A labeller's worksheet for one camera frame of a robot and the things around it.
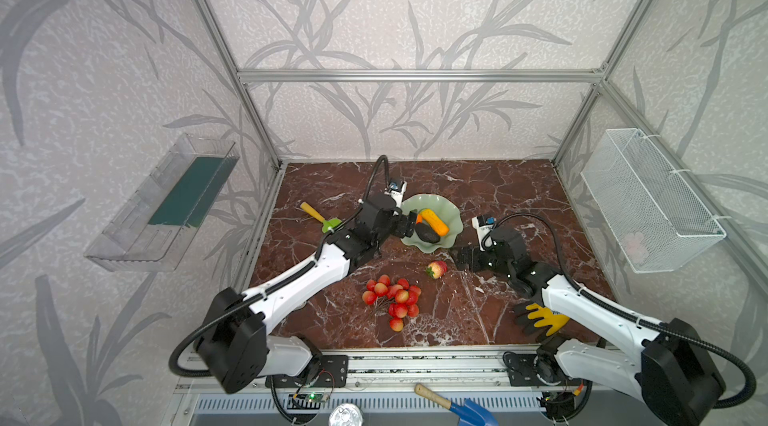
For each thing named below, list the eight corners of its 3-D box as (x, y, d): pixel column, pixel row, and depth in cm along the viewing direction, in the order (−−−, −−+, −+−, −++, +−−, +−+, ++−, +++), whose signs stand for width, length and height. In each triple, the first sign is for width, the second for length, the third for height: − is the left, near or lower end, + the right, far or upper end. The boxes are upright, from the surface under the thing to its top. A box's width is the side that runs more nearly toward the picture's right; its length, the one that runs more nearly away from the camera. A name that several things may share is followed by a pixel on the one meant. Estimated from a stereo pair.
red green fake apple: (430, 282, 91) (431, 277, 88) (424, 270, 93) (424, 265, 90) (447, 274, 92) (449, 268, 89) (440, 263, 95) (441, 257, 92)
